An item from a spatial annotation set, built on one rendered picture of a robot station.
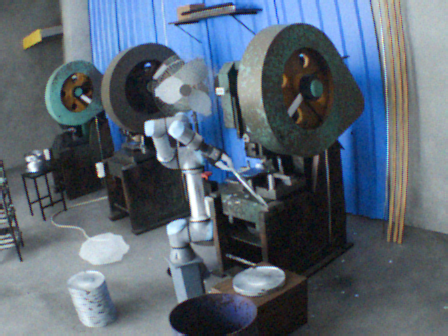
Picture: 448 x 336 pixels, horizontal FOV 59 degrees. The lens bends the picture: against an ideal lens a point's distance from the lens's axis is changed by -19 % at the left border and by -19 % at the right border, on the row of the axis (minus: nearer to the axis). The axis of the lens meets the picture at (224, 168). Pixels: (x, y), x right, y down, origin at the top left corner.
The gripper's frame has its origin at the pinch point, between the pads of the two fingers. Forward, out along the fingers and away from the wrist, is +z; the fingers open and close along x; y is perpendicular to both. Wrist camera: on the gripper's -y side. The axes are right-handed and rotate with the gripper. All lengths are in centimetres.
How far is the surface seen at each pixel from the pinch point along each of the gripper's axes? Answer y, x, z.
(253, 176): 56, -5, 42
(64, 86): 354, 28, -84
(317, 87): 18, -66, 24
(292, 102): 27, -51, 21
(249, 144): 64, -20, 31
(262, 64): 12, -53, -13
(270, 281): -8, 38, 55
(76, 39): 561, -39, -113
